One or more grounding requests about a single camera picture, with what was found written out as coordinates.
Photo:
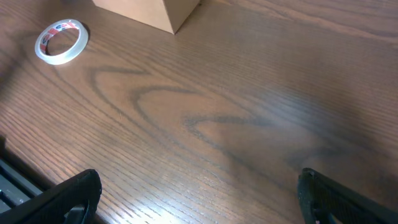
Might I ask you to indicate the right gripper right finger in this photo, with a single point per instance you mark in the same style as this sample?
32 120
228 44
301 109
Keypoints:
323 200

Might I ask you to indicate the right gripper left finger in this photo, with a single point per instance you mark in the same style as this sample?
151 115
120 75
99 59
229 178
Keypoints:
73 201

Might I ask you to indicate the clear tape roll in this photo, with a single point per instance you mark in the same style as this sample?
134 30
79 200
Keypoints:
43 39

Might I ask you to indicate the brown cardboard box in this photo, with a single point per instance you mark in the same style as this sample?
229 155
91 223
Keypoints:
166 15

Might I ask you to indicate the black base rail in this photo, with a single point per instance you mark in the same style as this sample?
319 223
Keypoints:
16 188

